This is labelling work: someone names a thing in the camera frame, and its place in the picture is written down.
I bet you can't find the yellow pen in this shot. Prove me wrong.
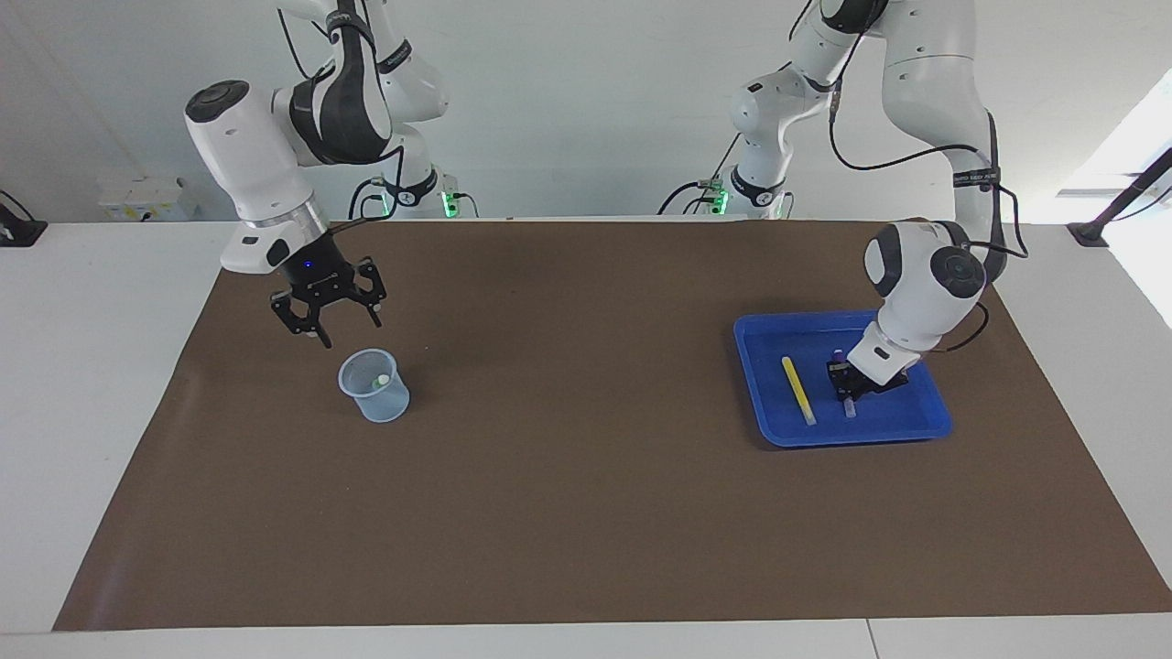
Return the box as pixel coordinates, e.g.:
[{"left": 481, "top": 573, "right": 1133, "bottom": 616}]
[{"left": 781, "top": 356, "right": 818, "bottom": 427}]

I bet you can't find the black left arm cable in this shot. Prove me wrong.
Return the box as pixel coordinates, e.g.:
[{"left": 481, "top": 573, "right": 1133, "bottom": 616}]
[{"left": 827, "top": 87, "right": 1028, "bottom": 353}]

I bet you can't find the black clamp stand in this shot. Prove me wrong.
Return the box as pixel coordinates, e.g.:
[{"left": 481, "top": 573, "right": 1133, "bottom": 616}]
[{"left": 1067, "top": 146, "right": 1172, "bottom": 248}]

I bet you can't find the blue plastic tray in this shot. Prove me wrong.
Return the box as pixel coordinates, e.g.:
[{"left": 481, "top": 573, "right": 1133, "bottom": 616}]
[{"left": 732, "top": 309, "right": 954, "bottom": 448}]

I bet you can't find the black table clamp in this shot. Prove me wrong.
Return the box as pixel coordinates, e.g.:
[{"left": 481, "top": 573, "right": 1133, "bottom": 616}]
[{"left": 0, "top": 190, "right": 49, "bottom": 248}]

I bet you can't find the white power box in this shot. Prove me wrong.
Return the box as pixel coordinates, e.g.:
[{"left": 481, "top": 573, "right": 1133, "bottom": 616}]
[{"left": 99, "top": 177, "right": 198, "bottom": 222}]

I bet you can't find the purple pen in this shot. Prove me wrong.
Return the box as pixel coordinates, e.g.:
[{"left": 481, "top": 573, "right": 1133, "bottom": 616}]
[{"left": 830, "top": 349, "right": 858, "bottom": 419}]

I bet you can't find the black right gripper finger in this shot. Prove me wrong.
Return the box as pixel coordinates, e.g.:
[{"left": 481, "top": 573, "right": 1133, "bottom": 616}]
[
  {"left": 271, "top": 291, "right": 332, "bottom": 350},
  {"left": 343, "top": 259, "right": 387, "bottom": 329}
]

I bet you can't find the brown table mat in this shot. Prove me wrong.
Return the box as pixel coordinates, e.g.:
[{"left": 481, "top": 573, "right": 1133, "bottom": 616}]
[{"left": 52, "top": 218, "right": 1172, "bottom": 632}]

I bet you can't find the clear plastic cup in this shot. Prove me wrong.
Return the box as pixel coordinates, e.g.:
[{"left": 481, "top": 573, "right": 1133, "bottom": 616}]
[{"left": 338, "top": 348, "right": 410, "bottom": 424}]

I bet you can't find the black base cable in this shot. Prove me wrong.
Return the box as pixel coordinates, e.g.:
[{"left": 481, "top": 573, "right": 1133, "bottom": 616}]
[
  {"left": 348, "top": 177, "right": 385, "bottom": 221},
  {"left": 657, "top": 137, "right": 744, "bottom": 217}
]

